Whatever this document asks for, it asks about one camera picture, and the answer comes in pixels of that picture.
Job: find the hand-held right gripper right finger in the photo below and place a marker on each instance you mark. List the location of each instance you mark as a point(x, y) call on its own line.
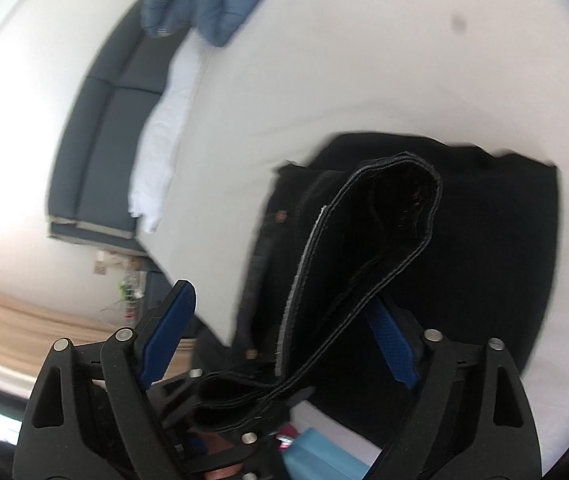
point(397, 352)

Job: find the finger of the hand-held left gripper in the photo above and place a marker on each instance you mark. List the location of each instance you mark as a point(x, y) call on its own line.
point(179, 395)
point(264, 452)

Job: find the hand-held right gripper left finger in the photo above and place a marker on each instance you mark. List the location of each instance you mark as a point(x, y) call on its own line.
point(169, 330)

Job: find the black pants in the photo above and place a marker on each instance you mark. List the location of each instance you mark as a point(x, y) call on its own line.
point(489, 260)

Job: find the light blue object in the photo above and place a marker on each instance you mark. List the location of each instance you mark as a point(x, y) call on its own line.
point(322, 455)

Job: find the small green plant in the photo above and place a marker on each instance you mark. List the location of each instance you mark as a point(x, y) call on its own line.
point(129, 287)

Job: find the white crumpled bedding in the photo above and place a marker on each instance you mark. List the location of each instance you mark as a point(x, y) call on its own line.
point(162, 150)

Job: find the grey padded headboard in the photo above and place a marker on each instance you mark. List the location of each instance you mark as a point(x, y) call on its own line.
point(104, 135)

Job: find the bed with white sheet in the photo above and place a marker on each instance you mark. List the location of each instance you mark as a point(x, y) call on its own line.
point(339, 70)

